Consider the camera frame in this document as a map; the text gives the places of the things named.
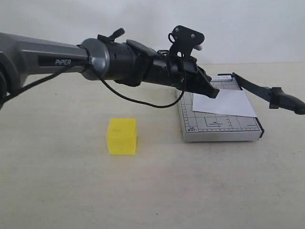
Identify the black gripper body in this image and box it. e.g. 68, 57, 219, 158
142, 53, 199, 93

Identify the white paper sheet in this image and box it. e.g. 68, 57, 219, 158
193, 89, 257, 117

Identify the yellow foam cube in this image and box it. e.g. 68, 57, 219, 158
106, 118, 137, 156

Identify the black cutter blade arm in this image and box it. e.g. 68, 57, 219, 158
232, 73, 305, 115

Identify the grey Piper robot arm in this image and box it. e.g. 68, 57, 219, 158
0, 28, 211, 104

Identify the grey paper cutter base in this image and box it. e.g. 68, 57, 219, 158
178, 73, 264, 142

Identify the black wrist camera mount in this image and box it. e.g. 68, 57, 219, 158
168, 25, 205, 59

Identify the black cable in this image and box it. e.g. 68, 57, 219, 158
0, 45, 189, 109

